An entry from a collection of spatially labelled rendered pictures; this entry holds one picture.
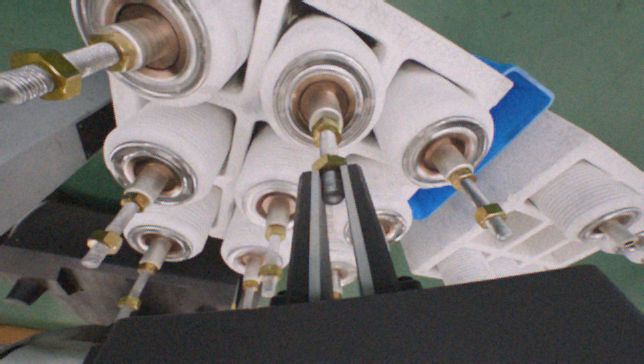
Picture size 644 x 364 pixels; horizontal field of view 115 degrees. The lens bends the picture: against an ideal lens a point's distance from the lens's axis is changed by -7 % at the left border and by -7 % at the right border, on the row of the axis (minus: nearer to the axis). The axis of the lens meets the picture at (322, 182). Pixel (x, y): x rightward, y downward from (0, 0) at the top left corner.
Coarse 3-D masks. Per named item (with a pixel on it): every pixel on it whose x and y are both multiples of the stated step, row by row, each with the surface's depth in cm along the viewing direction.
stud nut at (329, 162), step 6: (324, 156) 10; (330, 156) 10; (336, 156) 10; (318, 162) 10; (324, 162) 10; (330, 162) 10; (336, 162) 10; (342, 162) 10; (312, 168) 10; (318, 168) 10; (324, 168) 10; (330, 168) 10; (336, 168) 10
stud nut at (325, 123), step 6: (318, 120) 13; (324, 120) 13; (330, 120) 13; (336, 120) 13; (312, 126) 14; (318, 126) 13; (324, 126) 13; (330, 126) 13; (336, 126) 13; (312, 132) 13; (318, 132) 13; (336, 132) 13; (318, 138) 13; (336, 138) 13; (318, 144) 14
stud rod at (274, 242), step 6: (270, 240) 20; (276, 240) 20; (270, 246) 20; (276, 246) 20; (270, 252) 19; (276, 252) 19; (270, 258) 19; (276, 258) 19; (276, 264) 19; (270, 276) 18; (264, 282) 17; (270, 282) 17; (264, 288) 17; (270, 288) 17; (264, 294) 17; (270, 294) 17
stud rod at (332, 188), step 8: (320, 136) 13; (328, 136) 12; (320, 144) 12; (328, 144) 12; (336, 144) 12; (320, 152) 12; (328, 152) 11; (336, 152) 12; (328, 176) 10; (336, 176) 10; (328, 184) 10; (336, 184) 9; (328, 192) 9; (336, 192) 9; (328, 200) 10; (336, 200) 10
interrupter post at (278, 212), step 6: (270, 204) 23; (276, 204) 22; (282, 204) 23; (288, 204) 23; (270, 210) 22; (276, 210) 22; (282, 210) 22; (288, 210) 23; (270, 216) 21; (276, 216) 21; (282, 216) 22; (288, 216) 22; (270, 222) 21; (276, 222) 21; (282, 222) 21; (288, 222) 22
